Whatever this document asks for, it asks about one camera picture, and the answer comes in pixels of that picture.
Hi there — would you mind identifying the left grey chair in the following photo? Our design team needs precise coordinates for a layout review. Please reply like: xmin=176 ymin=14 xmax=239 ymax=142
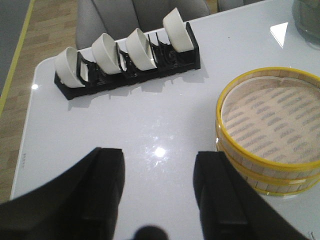
xmin=75 ymin=0 xmax=210 ymax=49

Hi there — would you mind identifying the paper liner left tier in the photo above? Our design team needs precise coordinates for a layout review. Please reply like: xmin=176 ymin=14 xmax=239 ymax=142
xmin=221 ymin=76 xmax=320 ymax=164

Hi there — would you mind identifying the white bowl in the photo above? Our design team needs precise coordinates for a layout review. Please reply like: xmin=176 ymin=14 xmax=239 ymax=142
xmin=162 ymin=7 xmax=194 ymax=53
xmin=54 ymin=46 xmax=85 ymax=88
xmin=91 ymin=33 xmax=121 ymax=75
xmin=125 ymin=28 xmax=157 ymax=71

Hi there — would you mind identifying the white bowl far left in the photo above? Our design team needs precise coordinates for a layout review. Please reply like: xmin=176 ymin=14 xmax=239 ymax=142
xmin=54 ymin=46 xmax=85 ymax=88

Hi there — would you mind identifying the grey electric cooking pot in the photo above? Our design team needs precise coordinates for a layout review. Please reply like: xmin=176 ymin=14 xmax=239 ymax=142
xmin=292 ymin=0 xmax=320 ymax=46

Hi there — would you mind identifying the black bowl rack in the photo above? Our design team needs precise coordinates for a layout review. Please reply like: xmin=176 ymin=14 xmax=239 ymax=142
xmin=54 ymin=22 xmax=201 ymax=100

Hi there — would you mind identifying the bamboo steamer tier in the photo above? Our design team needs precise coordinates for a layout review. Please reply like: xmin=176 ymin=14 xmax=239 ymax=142
xmin=215 ymin=67 xmax=320 ymax=172
xmin=216 ymin=143 xmax=320 ymax=196

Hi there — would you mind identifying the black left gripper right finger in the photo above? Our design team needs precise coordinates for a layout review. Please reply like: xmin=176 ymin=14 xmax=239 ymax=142
xmin=193 ymin=151 xmax=306 ymax=240

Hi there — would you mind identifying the white bowl far right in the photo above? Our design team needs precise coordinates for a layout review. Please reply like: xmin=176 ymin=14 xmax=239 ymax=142
xmin=162 ymin=7 xmax=194 ymax=53

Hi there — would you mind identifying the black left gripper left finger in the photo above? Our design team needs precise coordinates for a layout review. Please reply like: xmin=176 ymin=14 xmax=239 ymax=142
xmin=0 ymin=147 xmax=125 ymax=240

